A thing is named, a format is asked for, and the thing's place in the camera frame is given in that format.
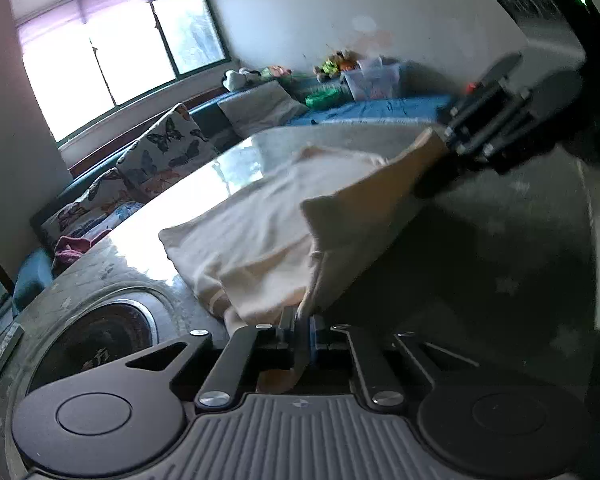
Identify cream sweater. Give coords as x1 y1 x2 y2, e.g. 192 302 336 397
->
159 126 448 333

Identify round black induction cooktop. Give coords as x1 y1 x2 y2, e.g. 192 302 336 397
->
28 300 158 392

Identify clear plastic storage box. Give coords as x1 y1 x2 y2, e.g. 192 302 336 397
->
343 63 403 102

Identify large butterfly print pillow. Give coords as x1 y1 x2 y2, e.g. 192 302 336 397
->
117 103 219 200

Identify colourful plush toys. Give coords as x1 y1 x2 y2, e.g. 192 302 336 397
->
313 50 358 82

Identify blue corner sofa bench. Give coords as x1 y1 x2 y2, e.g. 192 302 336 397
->
14 78 454 310

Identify plain grey pillow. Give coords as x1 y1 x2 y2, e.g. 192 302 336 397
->
218 80 309 139

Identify small butterfly print pillow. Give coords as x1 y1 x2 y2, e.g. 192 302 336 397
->
38 168 147 250

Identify green plastic bowl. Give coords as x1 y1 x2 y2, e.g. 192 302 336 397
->
304 88 342 110

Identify pink crumpled cloth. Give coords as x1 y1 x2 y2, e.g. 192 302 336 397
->
54 229 111 269

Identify panda plush toy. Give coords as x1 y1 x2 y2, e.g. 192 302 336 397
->
222 67 263 92

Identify flat grey remote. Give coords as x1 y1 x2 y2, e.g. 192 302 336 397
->
0 320 26 391

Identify window with green frame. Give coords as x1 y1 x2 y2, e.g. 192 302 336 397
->
9 0 230 145

